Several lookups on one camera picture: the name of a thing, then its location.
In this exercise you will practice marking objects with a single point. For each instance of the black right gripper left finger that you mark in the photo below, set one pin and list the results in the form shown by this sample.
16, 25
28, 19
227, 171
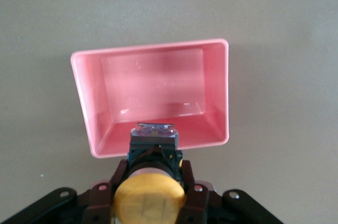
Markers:
101, 197

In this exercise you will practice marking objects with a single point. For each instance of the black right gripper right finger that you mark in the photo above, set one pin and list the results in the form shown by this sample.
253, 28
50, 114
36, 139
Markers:
196, 195

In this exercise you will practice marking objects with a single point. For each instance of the yellow push button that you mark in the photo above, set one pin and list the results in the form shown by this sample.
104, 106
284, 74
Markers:
149, 197

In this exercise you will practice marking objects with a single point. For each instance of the pink plastic box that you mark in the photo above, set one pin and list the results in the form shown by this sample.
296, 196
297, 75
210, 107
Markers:
158, 89

